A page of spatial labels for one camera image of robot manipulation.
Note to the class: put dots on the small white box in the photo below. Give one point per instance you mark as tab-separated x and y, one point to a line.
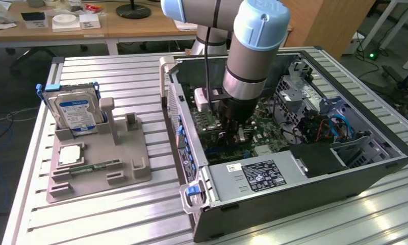
88	22

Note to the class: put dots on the silver CPU chip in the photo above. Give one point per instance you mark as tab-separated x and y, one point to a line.
71	155

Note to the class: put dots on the black and green graphics card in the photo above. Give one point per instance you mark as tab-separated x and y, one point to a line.
242	134

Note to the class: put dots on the blue expansion slot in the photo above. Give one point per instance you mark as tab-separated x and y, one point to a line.
214	151

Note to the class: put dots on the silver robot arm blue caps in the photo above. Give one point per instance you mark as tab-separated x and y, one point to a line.
255	51

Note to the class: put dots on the black open PC case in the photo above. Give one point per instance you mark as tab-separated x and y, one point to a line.
292	204

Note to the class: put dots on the perforated metal drive cage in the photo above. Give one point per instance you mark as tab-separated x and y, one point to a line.
292	97

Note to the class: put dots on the white desk frame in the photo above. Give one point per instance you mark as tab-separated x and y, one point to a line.
391	25

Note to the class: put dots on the white paper stack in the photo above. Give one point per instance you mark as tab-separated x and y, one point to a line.
186	26

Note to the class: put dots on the grey plastic parts rack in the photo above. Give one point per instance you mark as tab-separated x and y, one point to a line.
122	153

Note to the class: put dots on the black round lamp base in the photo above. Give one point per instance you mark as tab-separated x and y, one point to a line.
134	11

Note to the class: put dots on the green RAM stick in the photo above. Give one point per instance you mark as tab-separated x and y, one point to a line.
88	168

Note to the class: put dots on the device with green light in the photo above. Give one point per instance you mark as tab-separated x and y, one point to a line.
372	55

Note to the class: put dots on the white paper note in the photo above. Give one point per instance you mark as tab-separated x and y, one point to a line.
3	25

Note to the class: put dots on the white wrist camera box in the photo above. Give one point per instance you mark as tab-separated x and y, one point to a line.
202	99

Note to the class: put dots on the hard disk in blue caddy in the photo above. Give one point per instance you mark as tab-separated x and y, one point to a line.
75	112

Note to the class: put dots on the wooden cabinet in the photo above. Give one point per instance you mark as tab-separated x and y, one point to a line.
326	25

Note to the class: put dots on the green motherboard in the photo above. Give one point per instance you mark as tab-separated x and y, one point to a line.
262	139

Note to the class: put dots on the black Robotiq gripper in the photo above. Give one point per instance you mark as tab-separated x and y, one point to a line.
238	109

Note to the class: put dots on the grey metal disk bay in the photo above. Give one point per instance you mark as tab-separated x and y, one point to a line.
354	143

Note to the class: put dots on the black office chair base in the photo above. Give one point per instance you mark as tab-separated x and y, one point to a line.
31	54

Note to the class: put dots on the grey power supply unit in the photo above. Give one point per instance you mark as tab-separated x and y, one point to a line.
231	183

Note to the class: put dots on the white box with black top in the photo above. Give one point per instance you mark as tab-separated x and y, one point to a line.
35	20

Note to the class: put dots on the white box with round hollow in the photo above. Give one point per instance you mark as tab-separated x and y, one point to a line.
65	23

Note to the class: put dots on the wooden desk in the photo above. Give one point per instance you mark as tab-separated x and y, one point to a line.
20	34

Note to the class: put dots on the red packet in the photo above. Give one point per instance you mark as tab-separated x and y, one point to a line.
92	8

